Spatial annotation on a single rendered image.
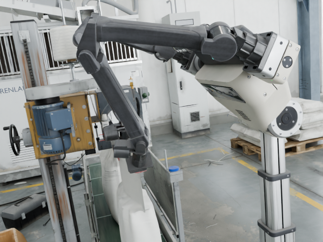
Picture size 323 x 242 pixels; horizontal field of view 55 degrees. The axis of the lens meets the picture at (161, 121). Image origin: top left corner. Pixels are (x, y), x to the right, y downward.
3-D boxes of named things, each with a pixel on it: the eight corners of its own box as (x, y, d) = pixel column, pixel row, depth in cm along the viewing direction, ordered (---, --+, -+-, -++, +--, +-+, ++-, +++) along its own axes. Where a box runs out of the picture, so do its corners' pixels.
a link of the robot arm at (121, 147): (145, 143, 110) (146, 127, 117) (113, 141, 109) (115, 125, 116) (143, 166, 118) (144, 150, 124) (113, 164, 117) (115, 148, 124)
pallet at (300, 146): (337, 144, 437) (337, 134, 434) (263, 162, 404) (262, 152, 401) (295, 132, 514) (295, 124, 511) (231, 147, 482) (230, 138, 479)
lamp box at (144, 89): (149, 102, 182) (147, 87, 180) (142, 103, 181) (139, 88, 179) (146, 101, 189) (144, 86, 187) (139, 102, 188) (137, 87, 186)
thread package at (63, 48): (89, 59, 150) (83, 22, 147) (53, 63, 146) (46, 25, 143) (88, 59, 166) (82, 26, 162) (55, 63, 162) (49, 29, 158)
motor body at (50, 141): (72, 152, 155) (63, 102, 150) (40, 158, 151) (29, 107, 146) (72, 144, 169) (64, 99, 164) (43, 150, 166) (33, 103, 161)
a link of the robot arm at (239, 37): (251, 42, 87) (246, 33, 91) (220, 26, 84) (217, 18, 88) (231, 67, 92) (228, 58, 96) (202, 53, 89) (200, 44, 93)
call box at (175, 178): (183, 180, 181) (182, 170, 180) (170, 183, 179) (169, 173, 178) (179, 175, 189) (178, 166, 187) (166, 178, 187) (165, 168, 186)
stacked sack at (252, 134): (303, 135, 416) (303, 125, 413) (260, 145, 398) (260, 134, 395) (282, 129, 456) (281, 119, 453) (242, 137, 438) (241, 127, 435)
